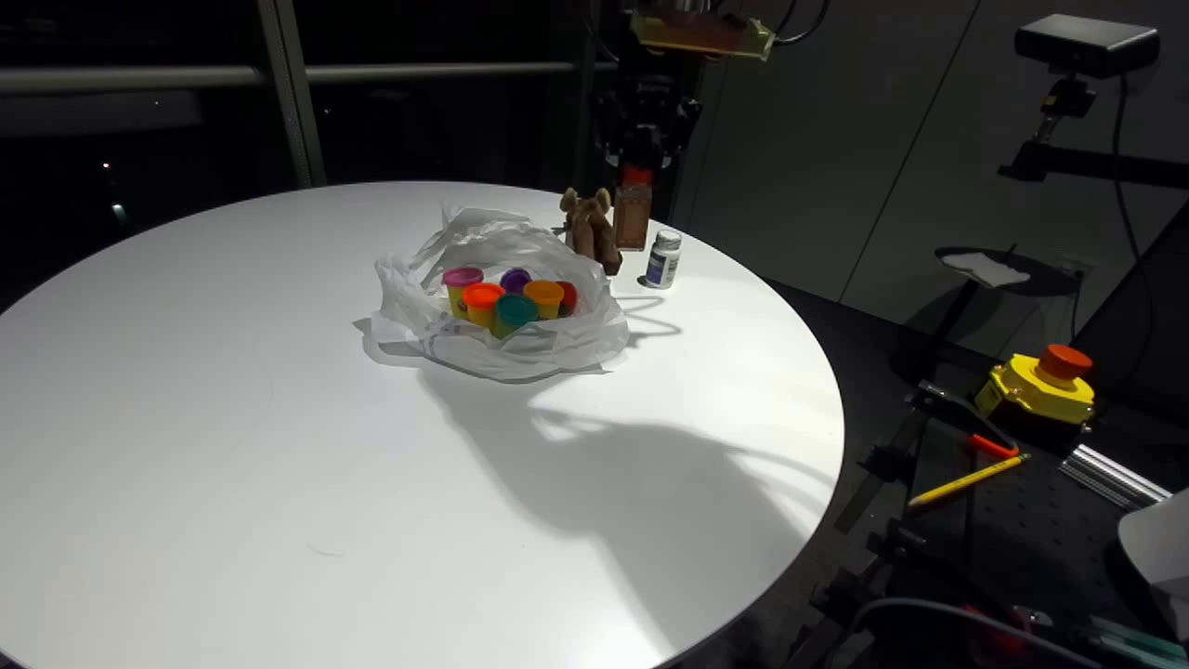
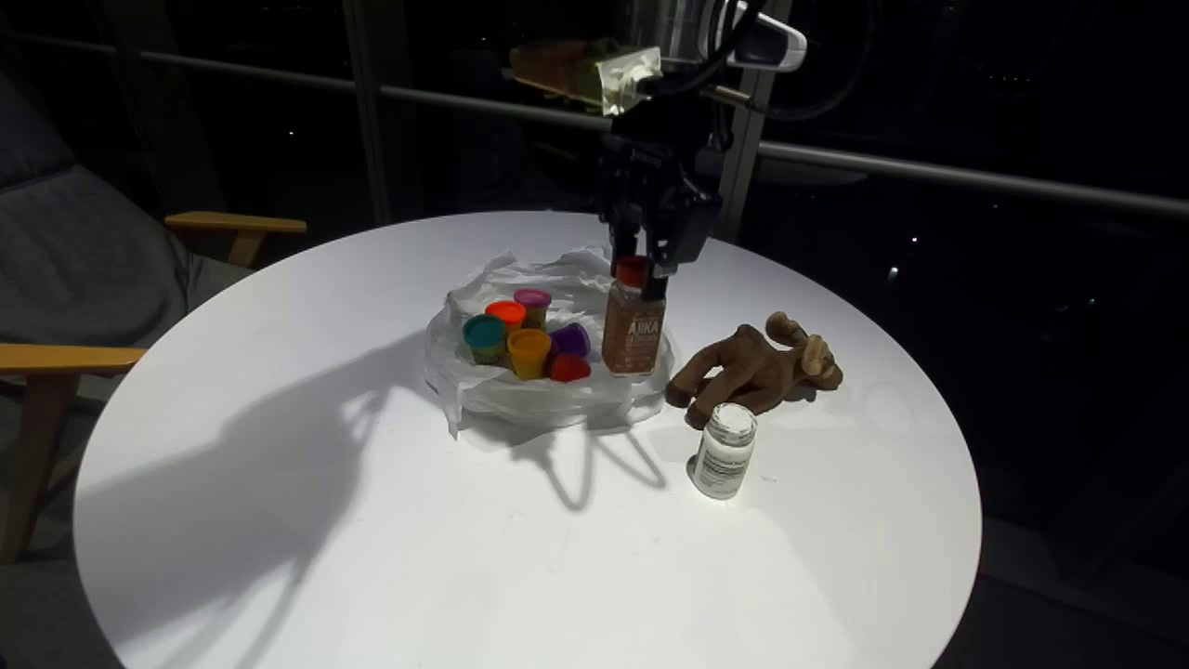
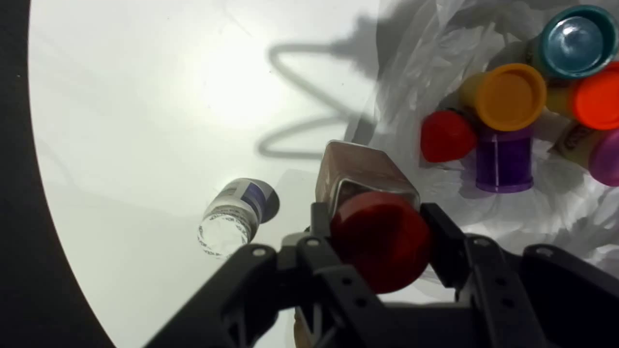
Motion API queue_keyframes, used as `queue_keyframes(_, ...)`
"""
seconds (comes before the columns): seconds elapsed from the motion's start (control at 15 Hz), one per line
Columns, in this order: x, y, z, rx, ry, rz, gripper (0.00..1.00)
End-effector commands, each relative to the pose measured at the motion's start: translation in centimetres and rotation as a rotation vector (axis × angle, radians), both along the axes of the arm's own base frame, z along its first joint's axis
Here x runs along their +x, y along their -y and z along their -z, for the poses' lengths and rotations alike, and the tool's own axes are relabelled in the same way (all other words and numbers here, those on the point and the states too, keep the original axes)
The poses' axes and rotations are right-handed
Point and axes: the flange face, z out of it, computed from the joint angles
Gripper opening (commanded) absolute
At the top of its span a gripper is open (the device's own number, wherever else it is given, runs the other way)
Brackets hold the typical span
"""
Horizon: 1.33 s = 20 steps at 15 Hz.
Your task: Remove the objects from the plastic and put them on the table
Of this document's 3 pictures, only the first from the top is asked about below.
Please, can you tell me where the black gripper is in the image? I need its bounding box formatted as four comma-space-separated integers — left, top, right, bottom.
596, 62, 700, 181

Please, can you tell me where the red lid spice jar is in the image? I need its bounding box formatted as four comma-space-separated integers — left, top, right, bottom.
614, 165, 657, 251

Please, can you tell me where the brown plush monkey toy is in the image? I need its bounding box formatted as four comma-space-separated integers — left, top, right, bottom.
553, 181, 630, 280

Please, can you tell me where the white pill bottle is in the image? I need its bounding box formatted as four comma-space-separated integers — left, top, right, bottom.
643, 232, 688, 295

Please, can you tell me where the magenta lid dough tub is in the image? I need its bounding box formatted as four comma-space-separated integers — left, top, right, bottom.
440, 263, 488, 318

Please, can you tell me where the yellow lid dough tub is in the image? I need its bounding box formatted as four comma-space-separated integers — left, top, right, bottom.
519, 280, 571, 324

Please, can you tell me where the teal lid dough tub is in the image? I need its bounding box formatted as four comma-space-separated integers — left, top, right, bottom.
491, 291, 542, 341

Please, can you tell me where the white plastic bag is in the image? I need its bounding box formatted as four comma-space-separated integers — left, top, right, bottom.
358, 203, 637, 381

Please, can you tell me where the black stand with white plate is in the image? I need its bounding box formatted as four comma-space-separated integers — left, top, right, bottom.
932, 243, 1088, 375

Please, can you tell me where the yellow emergency stop button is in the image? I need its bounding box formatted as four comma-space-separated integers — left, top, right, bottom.
973, 341, 1101, 427

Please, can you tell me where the yellow pencil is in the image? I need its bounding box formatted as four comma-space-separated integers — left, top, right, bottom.
908, 451, 1028, 512

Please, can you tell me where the black optical breadboard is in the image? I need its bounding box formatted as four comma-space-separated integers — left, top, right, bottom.
693, 281, 1189, 669

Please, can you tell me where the white rounded device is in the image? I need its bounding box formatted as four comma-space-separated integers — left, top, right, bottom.
1115, 487, 1189, 611

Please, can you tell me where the teal tool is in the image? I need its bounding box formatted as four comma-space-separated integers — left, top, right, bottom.
1088, 612, 1189, 664

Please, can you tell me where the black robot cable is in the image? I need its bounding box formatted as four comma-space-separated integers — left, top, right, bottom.
770, 0, 838, 49

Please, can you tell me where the grey window post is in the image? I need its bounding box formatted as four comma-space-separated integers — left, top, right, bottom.
253, 0, 330, 189

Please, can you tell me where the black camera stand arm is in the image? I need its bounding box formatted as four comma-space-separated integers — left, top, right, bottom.
1001, 69, 1189, 198

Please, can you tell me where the red handled screwdriver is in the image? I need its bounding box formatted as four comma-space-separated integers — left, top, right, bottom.
913, 381, 1026, 466

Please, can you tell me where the grey horizontal window rail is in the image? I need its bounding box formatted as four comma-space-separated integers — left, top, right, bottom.
0, 61, 586, 100

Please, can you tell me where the grey cable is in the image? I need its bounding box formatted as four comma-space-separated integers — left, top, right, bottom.
848, 595, 1108, 669

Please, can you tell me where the aluminium profile rail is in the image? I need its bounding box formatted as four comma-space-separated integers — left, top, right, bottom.
1066, 443, 1173, 508

